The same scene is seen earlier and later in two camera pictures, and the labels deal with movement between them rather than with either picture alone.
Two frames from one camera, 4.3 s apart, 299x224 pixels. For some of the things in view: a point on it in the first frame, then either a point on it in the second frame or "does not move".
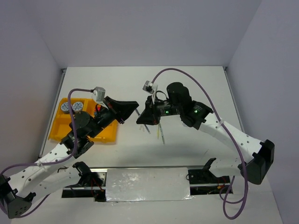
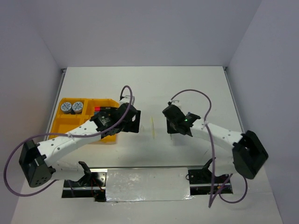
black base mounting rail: x=92 y=184 does not move
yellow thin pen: x=158 y=132 to x=153 y=128
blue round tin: x=77 y=107 does not move
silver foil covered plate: x=147 y=184 does not move
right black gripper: x=150 y=115 to x=170 y=129
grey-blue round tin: x=65 y=107 does not move
